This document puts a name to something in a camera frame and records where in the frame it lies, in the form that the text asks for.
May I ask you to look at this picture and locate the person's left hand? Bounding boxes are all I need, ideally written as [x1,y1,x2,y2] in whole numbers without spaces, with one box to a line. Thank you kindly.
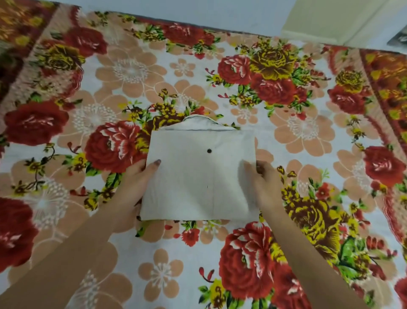
[110,159,162,234]

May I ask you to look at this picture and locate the person's right hand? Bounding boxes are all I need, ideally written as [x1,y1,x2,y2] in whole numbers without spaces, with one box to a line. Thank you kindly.
[243,160,286,218]

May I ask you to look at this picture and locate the white shirt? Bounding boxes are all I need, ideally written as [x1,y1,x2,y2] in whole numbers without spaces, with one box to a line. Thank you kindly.
[140,115,261,222]

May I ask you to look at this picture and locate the person's left forearm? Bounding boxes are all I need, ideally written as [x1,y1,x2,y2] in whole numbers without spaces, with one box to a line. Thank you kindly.
[0,204,128,309]

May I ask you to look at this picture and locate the person's right forearm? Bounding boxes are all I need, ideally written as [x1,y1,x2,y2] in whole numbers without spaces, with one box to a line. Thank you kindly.
[259,204,371,309]

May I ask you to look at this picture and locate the floral bed sheet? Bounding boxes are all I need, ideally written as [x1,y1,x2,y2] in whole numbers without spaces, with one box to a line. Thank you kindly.
[0,0,407,309]

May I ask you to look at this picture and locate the cream cabinet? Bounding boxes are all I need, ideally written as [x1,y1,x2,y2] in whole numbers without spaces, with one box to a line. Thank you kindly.
[281,0,407,48]

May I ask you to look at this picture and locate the dark grey object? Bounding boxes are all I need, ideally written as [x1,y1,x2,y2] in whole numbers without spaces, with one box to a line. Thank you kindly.
[387,27,407,49]

